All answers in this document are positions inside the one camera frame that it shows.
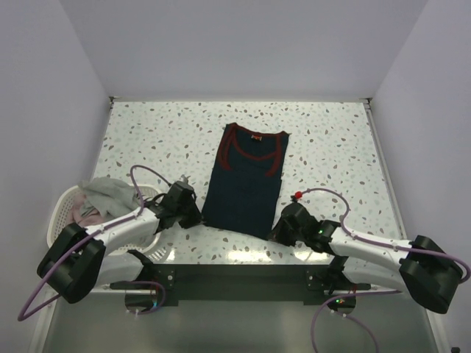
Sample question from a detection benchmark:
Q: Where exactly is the navy basketball tank top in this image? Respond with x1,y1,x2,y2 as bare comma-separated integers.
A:
202,123,289,240

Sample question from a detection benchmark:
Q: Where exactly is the grey garment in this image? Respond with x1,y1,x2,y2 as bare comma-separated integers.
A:
78,177,141,221

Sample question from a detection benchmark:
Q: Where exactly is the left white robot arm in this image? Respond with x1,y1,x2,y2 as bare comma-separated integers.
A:
37,181,202,304

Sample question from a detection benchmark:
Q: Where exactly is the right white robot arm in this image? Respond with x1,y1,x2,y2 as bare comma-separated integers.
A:
269,203,464,314

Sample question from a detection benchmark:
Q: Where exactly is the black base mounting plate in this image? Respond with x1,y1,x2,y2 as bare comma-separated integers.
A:
110,257,370,308

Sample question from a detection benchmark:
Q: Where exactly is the pink garment in basket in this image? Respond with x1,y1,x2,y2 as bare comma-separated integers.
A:
68,193,105,227

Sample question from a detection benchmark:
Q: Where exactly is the white laundry basket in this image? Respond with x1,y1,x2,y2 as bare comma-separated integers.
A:
46,184,161,256

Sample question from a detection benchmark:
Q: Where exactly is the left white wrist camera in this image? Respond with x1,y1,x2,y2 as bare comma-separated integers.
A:
178,175,191,188

